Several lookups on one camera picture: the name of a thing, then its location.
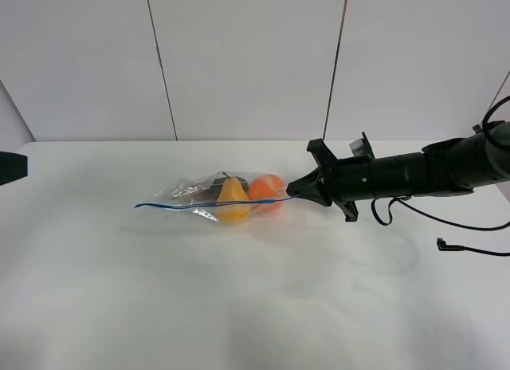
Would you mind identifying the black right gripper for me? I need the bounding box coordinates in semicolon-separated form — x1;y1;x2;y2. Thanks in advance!
286;155;376;207

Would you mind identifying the clear zip bag blue zipper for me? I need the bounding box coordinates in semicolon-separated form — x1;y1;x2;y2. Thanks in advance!
134;171;297;224

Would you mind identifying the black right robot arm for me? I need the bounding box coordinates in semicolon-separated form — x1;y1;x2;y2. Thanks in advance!
286;121;509;221

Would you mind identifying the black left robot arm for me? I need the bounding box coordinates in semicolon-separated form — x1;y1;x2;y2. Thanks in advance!
0;152;28;186

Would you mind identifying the orange fruit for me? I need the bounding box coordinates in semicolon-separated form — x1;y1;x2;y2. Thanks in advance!
248;174;286;213

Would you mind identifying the yellow pear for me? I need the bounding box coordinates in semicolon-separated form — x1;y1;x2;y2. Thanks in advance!
217;175;251;223

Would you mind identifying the dark purple fruit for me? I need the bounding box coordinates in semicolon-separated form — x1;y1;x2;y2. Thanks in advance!
191;173;230;203

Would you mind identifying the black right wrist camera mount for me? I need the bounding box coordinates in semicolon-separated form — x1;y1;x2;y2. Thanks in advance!
300;134;375;222

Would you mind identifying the loose black cable with plug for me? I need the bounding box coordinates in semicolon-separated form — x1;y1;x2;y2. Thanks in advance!
437;238;510;258

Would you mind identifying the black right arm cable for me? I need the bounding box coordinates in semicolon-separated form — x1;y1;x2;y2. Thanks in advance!
371;94;510;231

